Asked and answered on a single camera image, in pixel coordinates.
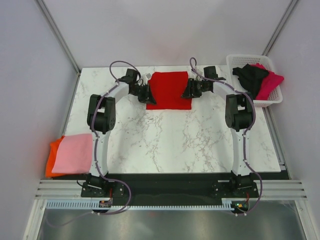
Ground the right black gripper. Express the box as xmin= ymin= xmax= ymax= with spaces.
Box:
xmin=181 ymin=78 xmax=208 ymax=100

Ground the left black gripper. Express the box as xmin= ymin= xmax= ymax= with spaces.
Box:
xmin=130 ymin=83 xmax=157 ymax=106

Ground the red t shirt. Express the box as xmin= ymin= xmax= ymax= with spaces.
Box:
xmin=146 ymin=71 xmax=192 ymax=110

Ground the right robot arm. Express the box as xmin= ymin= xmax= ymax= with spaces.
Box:
xmin=181 ymin=66 xmax=256 ymax=177

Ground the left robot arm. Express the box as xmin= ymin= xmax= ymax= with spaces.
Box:
xmin=87 ymin=68 xmax=157 ymax=178

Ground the black t shirt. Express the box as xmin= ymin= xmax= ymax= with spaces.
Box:
xmin=232 ymin=64 xmax=269 ymax=100

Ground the magenta t shirt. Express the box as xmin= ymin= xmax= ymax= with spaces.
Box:
xmin=251 ymin=63 xmax=284 ymax=101

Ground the white plastic basket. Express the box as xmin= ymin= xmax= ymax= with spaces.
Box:
xmin=226 ymin=54 xmax=283 ymax=108

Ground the folded pink t shirt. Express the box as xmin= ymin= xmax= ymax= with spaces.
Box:
xmin=52 ymin=133 xmax=93 ymax=176

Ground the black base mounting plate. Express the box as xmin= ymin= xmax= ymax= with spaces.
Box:
xmin=80 ymin=173 xmax=259 ymax=206

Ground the folded orange t shirt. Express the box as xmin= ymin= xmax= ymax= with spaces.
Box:
xmin=44 ymin=136 xmax=64 ymax=178

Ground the left aluminium frame post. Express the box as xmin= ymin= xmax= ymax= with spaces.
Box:
xmin=34 ymin=0 xmax=82 ymax=76

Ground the aluminium frame post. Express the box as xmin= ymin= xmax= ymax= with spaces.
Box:
xmin=262 ymin=0 xmax=301 ymax=56
xmin=34 ymin=0 xmax=82 ymax=76

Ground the white slotted cable duct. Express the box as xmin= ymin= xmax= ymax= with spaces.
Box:
xmin=45 ymin=199 xmax=240 ymax=211

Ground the aluminium front rail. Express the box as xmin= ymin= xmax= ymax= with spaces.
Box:
xmin=35 ymin=180 xmax=307 ymax=200

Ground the right aluminium frame post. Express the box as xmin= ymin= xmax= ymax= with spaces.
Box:
xmin=262 ymin=0 xmax=301 ymax=56

